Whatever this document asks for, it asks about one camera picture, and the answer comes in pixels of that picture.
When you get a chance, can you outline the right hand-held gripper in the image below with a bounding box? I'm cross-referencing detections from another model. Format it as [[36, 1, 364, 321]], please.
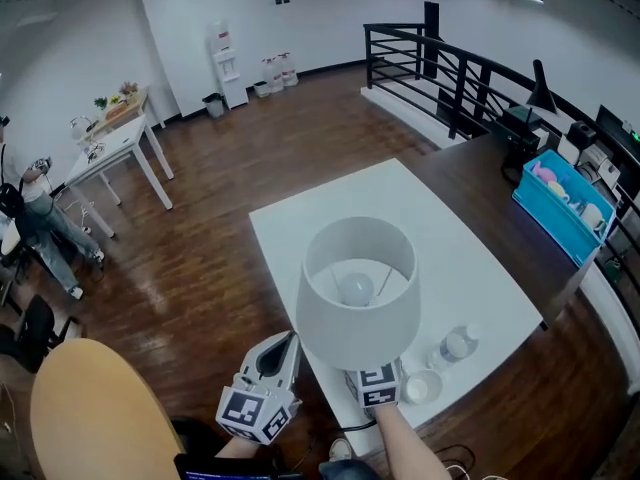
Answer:
[[344, 358, 404, 410]]

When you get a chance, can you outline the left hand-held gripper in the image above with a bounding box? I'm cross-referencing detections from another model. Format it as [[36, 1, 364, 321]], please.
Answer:
[[215, 331, 303, 445]]

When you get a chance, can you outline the white cup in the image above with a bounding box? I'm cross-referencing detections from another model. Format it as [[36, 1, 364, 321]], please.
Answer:
[[403, 369, 445, 406]]

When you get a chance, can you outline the white table lamp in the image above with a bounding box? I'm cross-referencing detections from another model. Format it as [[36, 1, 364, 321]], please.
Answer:
[[295, 216, 423, 372]]

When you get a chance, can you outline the person's right forearm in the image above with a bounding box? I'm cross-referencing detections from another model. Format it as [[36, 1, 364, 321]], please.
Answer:
[[372, 404, 454, 480]]

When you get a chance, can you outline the black desk lamp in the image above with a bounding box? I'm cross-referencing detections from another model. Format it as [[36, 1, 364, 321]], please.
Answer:
[[525, 59, 559, 116]]

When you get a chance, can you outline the black device with blue screen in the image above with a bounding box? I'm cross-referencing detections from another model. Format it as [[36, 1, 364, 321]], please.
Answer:
[[173, 451, 277, 480]]

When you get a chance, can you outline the person's white shoe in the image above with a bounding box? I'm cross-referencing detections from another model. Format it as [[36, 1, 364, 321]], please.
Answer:
[[328, 437, 353, 464]]

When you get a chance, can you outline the clear plastic water bottle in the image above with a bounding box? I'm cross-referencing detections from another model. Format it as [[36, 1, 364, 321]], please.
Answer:
[[428, 323, 481, 372]]

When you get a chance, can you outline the person's blue jeans leg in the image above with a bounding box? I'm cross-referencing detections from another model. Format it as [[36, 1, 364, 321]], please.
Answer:
[[318, 458, 382, 480]]

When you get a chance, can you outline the white rectangular table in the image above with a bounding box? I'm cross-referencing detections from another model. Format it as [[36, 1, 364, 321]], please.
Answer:
[[248, 157, 545, 457]]

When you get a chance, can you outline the round light wooden table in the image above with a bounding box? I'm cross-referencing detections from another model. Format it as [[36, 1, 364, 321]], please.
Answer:
[[29, 337, 187, 480]]

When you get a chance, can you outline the black office chair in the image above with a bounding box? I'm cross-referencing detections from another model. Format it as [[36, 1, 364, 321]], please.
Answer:
[[0, 294, 82, 375]]

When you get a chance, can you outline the blue plastic bin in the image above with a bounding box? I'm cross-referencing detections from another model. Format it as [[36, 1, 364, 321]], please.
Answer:
[[511, 148, 618, 269]]

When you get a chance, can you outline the white mug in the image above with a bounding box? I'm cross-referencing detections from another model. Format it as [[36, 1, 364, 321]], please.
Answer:
[[581, 202, 606, 233]]

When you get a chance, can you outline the white desk with legs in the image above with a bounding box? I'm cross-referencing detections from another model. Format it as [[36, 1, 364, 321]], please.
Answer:
[[64, 113, 176, 240]]

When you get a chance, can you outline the black router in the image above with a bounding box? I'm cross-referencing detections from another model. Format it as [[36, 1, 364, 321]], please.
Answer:
[[501, 106, 544, 155]]

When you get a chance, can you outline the grey trash bin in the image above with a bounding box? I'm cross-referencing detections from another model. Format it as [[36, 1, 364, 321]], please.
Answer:
[[201, 92, 227, 120]]

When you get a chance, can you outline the black metal railing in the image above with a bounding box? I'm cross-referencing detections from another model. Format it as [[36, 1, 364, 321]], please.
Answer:
[[363, 1, 640, 289]]

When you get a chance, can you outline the light wooden desk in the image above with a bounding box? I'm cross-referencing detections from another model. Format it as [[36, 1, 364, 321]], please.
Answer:
[[78, 87, 167, 143]]

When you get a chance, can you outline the black box device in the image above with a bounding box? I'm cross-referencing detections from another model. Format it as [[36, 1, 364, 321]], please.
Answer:
[[569, 120, 598, 150]]

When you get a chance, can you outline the clear water jug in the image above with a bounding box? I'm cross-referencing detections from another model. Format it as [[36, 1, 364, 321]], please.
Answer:
[[277, 51, 300, 88], [261, 57, 285, 95]]

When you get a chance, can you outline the white water dispenser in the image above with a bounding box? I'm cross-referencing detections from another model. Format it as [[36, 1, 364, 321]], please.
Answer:
[[206, 19, 250, 111]]

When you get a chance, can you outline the black monitor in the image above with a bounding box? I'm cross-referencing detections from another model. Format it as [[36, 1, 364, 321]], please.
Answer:
[[595, 103, 640, 162]]

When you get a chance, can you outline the white cable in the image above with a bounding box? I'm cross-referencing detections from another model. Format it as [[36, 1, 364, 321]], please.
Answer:
[[443, 461, 497, 480]]

